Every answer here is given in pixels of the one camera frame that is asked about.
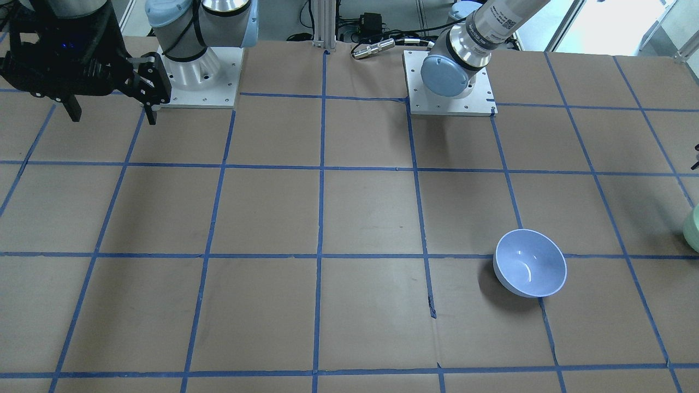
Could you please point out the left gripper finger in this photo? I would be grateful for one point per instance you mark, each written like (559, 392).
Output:
(696, 164)

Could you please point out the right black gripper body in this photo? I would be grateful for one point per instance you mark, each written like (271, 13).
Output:
(146, 79)

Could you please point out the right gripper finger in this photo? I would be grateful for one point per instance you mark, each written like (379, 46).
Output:
(149, 83)
(72, 107)

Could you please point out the green bowl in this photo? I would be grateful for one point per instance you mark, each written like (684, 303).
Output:
(690, 228)

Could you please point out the blue bowl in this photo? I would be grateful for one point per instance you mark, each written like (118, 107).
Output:
(529, 264)

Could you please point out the silver metal connector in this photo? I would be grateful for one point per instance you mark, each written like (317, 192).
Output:
(373, 49)

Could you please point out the black power adapter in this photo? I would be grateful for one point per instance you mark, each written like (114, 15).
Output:
(370, 24)

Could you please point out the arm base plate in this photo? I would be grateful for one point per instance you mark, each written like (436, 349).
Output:
(476, 98)
(210, 82)

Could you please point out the aluminium frame post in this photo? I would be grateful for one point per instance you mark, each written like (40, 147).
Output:
(325, 24)

